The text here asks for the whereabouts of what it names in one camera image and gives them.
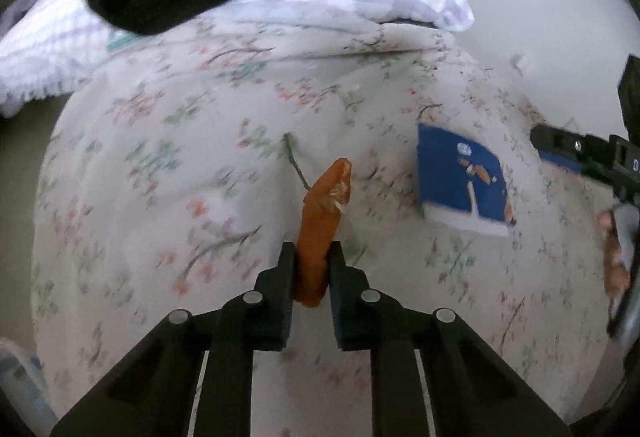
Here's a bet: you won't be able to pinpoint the thin dry twig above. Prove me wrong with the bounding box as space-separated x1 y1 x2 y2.
282 132 314 192

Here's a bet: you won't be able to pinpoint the orange wrapper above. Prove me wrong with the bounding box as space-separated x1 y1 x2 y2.
295 158 353 308

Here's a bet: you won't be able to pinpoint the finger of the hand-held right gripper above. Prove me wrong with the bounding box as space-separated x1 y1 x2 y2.
530 124 617 179
539 150 621 194

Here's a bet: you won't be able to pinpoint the translucent plastic bin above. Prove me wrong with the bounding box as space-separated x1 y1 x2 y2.
0 339 59 437

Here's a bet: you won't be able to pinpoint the floral blanket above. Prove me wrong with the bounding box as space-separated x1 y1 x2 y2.
30 12 621 437

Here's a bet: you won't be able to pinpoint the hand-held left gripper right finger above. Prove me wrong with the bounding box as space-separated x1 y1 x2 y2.
327 241 573 437

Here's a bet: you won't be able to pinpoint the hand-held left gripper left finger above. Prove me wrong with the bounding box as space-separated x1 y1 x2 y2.
50 241 297 437

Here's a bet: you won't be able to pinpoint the person's right hand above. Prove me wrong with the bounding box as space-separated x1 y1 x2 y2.
596 207 632 299

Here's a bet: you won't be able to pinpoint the striped white pillow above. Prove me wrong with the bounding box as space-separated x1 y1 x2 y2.
0 0 122 119

